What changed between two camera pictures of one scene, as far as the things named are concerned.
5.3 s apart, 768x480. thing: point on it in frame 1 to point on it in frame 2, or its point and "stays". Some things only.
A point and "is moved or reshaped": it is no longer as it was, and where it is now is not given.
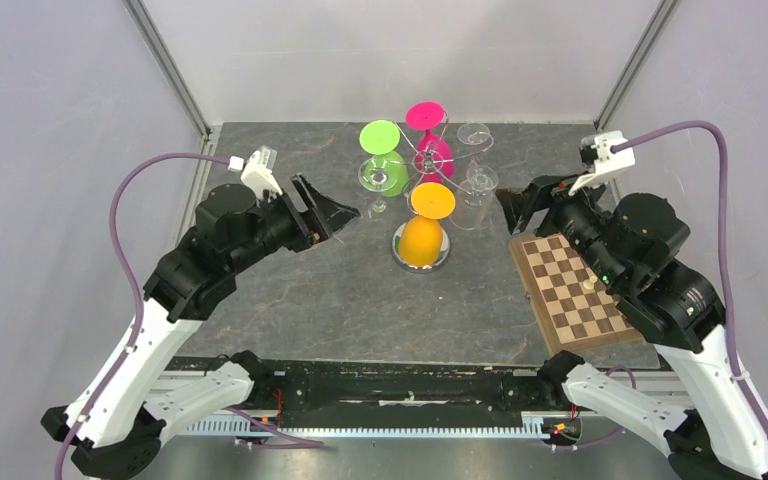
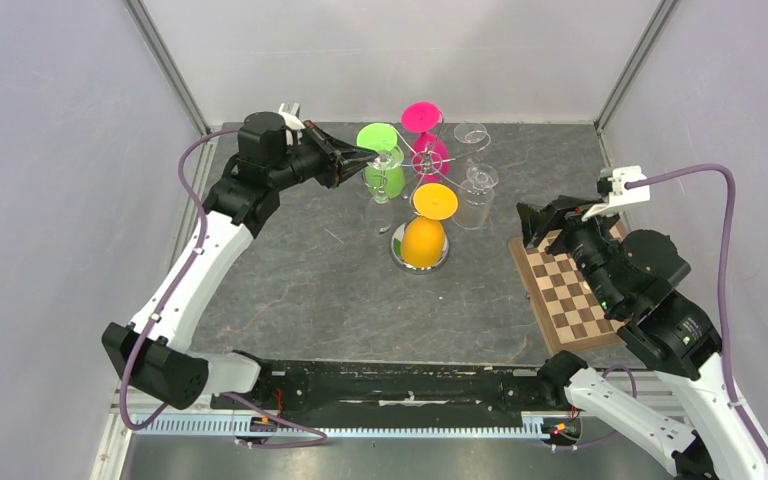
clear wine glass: (378, 175) is moved or reshaped
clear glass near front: (474, 201) stays
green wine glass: (385, 170) stays
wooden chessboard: (570, 303) stays
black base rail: (391, 391) stays
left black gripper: (335, 215) to (330, 149)
